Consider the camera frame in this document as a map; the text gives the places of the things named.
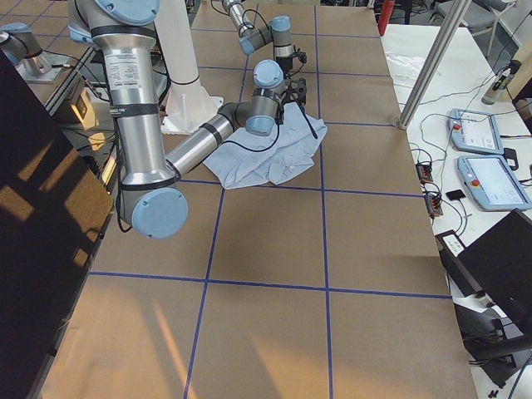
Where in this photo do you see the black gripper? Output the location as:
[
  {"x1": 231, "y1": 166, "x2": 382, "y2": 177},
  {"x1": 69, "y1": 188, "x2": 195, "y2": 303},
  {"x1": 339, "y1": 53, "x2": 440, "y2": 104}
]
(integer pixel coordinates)
[
  {"x1": 275, "y1": 89, "x2": 298, "y2": 125},
  {"x1": 276, "y1": 54, "x2": 297, "y2": 75}
]

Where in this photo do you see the light blue button shirt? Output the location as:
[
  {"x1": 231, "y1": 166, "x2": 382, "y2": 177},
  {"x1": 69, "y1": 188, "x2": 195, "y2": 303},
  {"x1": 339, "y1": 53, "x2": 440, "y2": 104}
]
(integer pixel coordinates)
[{"x1": 204, "y1": 102, "x2": 328, "y2": 190}]

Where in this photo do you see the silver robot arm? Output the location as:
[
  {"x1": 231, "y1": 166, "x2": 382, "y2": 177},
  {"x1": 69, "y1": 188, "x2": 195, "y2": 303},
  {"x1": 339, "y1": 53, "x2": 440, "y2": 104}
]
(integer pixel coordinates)
[
  {"x1": 68, "y1": 1, "x2": 295, "y2": 239},
  {"x1": 221, "y1": 0, "x2": 307, "y2": 77}
]

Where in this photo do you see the white central mounting column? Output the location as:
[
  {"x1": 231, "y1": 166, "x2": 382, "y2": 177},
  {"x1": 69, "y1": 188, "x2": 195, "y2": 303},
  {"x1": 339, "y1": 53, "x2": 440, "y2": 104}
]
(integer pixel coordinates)
[{"x1": 155, "y1": 0, "x2": 223, "y2": 135}]

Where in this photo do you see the clear plastic bag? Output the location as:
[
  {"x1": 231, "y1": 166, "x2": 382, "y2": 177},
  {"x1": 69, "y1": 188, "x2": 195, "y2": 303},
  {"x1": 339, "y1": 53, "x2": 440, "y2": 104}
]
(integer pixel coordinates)
[{"x1": 385, "y1": 52, "x2": 425, "y2": 88}]

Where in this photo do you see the red cylinder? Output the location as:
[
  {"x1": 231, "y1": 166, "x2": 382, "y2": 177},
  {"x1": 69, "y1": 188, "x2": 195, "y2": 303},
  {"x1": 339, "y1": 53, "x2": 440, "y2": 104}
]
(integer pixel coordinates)
[{"x1": 377, "y1": 0, "x2": 395, "y2": 37}]

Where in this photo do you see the black orange adapter box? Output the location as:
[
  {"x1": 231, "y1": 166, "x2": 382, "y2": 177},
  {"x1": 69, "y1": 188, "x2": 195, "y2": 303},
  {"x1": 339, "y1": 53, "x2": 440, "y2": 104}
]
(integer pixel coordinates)
[{"x1": 416, "y1": 162, "x2": 433, "y2": 184}]

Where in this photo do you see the upper blue teach pendant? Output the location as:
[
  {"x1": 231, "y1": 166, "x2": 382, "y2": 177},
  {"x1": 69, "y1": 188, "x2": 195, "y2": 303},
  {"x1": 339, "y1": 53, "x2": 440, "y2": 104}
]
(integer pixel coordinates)
[{"x1": 449, "y1": 108, "x2": 504, "y2": 155}]

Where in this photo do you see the blue teach pendant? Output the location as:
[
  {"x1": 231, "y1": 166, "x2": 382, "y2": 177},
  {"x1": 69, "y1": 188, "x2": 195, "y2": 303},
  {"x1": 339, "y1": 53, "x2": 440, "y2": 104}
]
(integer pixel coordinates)
[
  {"x1": 449, "y1": 108, "x2": 504, "y2": 155},
  {"x1": 456, "y1": 155, "x2": 531, "y2": 211}
]

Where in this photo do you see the lower blue teach pendant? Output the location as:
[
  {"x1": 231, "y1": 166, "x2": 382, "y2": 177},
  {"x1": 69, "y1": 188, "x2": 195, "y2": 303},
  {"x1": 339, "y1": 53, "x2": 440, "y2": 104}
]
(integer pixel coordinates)
[{"x1": 456, "y1": 155, "x2": 531, "y2": 211}]

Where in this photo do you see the small black box with label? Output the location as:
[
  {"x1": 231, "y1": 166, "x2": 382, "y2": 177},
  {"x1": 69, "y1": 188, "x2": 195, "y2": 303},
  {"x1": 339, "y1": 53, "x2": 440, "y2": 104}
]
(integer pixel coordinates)
[{"x1": 435, "y1": 230, "x2": 466, "y2": 258}]

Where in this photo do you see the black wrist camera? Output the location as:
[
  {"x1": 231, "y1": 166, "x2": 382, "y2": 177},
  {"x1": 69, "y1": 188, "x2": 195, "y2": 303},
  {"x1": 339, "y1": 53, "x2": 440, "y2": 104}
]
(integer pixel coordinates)
[
  {"x1": 290, "y1": 77, "x2": 308, "y2": 106},
  {"x1": 292, "y1": 49, "x2": 308, "y2": 65}
]

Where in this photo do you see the aluminium frame post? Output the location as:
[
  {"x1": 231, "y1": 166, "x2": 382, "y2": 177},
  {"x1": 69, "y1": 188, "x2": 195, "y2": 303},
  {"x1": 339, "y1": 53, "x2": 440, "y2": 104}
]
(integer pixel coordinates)
[{"x1": 397, "y1": 0, "x2": 471, "y2": 130}]

